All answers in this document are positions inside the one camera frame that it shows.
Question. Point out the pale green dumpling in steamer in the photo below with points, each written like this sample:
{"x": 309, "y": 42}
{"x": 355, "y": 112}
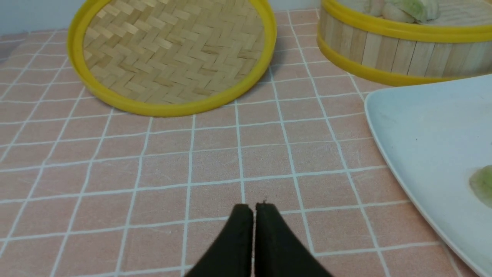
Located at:
{"x": 417, "y": 10}

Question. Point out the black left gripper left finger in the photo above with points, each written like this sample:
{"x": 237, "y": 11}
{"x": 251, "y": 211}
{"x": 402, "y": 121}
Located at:
{"x": 230, "y": 255}

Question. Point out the green dumpling left on plate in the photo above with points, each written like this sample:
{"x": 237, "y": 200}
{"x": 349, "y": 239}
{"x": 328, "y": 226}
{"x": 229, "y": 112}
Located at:
{"x": 481, "y": 185}

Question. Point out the green dumpling steamer front left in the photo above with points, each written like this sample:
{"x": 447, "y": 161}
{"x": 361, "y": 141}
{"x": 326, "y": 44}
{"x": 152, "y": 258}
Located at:
{"x": 392, "y": 13}

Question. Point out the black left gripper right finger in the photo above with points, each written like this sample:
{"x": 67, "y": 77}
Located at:
{"x": 277, "y": 251}

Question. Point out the bamboo steamer lid yellow rim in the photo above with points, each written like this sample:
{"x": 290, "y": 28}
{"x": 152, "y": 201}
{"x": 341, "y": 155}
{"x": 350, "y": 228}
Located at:
{"x": 171, "y": 58}

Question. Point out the bamboo steamer basket yellow rim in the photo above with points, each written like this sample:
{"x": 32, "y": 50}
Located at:
{"x": 455, "y": 45}

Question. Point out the white square plate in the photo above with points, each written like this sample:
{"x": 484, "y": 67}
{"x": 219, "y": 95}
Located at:
{"x": 434, "y": 137}

